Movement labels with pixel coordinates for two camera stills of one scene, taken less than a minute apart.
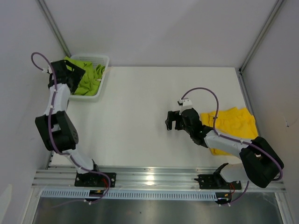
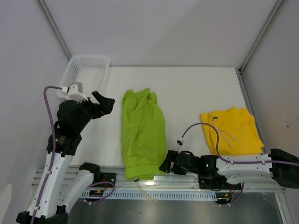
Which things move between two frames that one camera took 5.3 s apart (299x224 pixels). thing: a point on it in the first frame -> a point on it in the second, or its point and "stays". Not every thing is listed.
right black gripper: [173, 116] -> [166, 165]
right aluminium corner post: [240, 70] stays
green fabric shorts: [89, 83] -> [144, 135]
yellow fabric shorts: [235, 122] stays
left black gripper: [78, 73] -> [105, 106]
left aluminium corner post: [44, 8] stays
